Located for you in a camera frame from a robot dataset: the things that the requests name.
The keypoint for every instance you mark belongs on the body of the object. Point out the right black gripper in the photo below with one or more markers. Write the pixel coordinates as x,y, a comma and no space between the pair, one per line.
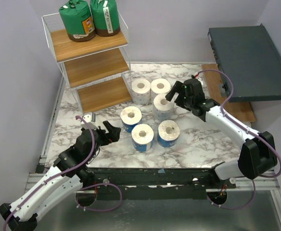
182,96

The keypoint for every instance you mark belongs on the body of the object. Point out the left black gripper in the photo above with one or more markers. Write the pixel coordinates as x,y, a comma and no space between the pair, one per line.
113,133

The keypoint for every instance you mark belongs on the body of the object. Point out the white patterned roll blue dots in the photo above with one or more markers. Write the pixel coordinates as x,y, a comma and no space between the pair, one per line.
162,108

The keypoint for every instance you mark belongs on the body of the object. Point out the green roll white label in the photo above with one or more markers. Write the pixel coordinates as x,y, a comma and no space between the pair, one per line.
105,17

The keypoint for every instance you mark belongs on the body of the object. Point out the green roll orange label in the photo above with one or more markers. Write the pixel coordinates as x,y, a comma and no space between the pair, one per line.
77,19

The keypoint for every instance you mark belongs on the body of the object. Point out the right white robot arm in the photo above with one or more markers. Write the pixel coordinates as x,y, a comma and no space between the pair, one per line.
256,149

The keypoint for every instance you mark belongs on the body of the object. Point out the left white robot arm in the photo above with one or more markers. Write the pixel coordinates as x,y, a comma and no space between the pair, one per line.
68,174

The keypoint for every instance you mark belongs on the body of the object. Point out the blue wrapped roll left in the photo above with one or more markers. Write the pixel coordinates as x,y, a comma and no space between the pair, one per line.
130,117

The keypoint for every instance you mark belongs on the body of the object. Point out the blue wrapped roll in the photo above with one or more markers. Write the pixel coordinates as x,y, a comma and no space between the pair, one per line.
130,117
168,133
142,137

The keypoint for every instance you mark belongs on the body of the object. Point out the blue wrapped roll centre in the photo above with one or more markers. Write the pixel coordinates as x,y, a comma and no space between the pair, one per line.
142,137

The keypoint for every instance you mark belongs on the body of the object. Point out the wooden board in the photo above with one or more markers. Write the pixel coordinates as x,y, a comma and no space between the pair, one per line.
241,111

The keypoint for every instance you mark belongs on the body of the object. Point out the blue wrapped roll right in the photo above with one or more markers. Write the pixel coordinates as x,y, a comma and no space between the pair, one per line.
168,133

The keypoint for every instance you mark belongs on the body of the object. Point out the dark teal metal box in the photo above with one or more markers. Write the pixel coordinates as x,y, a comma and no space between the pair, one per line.
250,59

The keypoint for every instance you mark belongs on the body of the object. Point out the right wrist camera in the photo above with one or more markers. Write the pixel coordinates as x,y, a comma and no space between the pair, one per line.
200,78

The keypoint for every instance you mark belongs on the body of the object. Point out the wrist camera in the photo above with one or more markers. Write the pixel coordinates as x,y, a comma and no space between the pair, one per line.
90,119
200,78

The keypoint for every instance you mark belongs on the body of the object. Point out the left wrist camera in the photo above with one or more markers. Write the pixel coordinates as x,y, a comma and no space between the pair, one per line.
90,119

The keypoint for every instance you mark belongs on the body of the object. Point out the black mounting rail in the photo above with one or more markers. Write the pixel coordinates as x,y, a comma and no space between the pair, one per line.
150,184

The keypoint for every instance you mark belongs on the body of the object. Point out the white wire wooden shelf unit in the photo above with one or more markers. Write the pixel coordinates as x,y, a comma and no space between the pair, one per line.
98,72

